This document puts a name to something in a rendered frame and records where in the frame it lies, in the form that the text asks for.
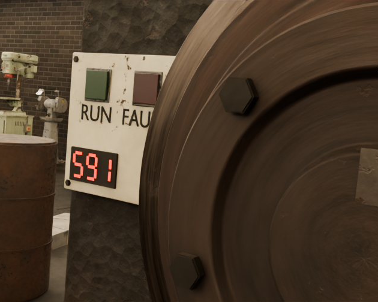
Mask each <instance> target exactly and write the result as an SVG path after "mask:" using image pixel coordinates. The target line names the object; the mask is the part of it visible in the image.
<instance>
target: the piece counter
mask: <svg viewBox="0 0 378 302"><path fill-rule="evenodd" d="M76 154H78V155H82V152H78V151H76ZM76 154H75V153H74V154H73V162H75V160H76ZM89 156H91V157H95V156H96V155H95V154H91V153H89ZM89 156H87V157H86V164H87V165H88V164H89ZM97 160H98V158H95V166H91V165H88V168H92V169H94V178H96V176H97V170H96V169H95V167H97ZM75 165H76V166H81V164H80V163H76V162H75ZM111 167H112V160H109V169H111ZM80 175H81V176H82V175H83V167H81V171H80ZM80 175H78V174H74V177H78V178H80ZM110 176H111V172H109V175H108V181H110ZM94 178H93V177H88V178H87V179H88V180H94Z"/></svg>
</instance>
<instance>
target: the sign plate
mask: <svg viewBox="0 0 378 302"><path fill-rule="evenodd" d="M175 57H176V56H159V55H126V54H109V53H76V52H74V53H73V63H72V72H71V90H70V108H69V118H68V136H67V154H66V164H65V182H64V188H66V189H71V190H74V191H79V192H84V193H88V194H92V195H98V196H101V197H106V198H111V199H114V200H120V201H124V202H128V203H133V204H137V205H139V183H140V171H141V165H142V157H143V150H144V146H145V140H146V135H147V131H148V127H149V123H150V120H151V116H152V112H153V110H154V107H155V105H149V104H138V103H133V91H134V75H135V73H146V74H159V75H160V81H159V89H158V94H159V93H160V90H161V87H162V85H163V82H164V80H165V78H166V76H167V73H168V71H169V69H170V67H171V65H172V63H173V61H174V59H175ZM86 70H96V71H108V72H109V77H108V86H107V100H100V99H88V98H85V85H86ZM76 151H78V152H82V155H78V154H76ZM74 153H75V154H76V160H75V162H76V163H80V164H81V166H76V165H75V162H73V154H74ZM89 153H91V154H95V155H96V156H95V157H91V156H89ZM87 156H89V164H88V165H91V166H95V158H98V160H97V167H95V169H96V170H97V176H96V178H94V169H92V168H88V165H87V164H86V157H87ZM109 160H112V167H111V169H109ZM81 167H83V175H82V176H81V175H80V171H81ZM109 172H111V176H110V181H108V175H109ZM74 174H78V175H80V178H78V177H74ZM88 177H93V178H94V180H88V179H87V178H88Z"/></svg>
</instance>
